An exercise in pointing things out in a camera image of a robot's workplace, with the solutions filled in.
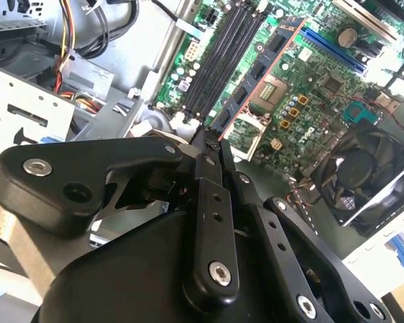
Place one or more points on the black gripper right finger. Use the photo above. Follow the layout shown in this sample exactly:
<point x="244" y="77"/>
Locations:
<point x="272" y="228"/>

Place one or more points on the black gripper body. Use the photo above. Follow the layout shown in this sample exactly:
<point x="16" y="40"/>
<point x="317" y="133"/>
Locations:
<point x="121" y="286"/>

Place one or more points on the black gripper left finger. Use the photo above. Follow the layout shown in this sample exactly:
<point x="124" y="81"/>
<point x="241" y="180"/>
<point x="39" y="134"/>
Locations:
<point x="215" y="235"/>

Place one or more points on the RAM stick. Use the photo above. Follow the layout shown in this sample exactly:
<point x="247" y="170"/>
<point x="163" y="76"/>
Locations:
<point x="256" y="72"/>

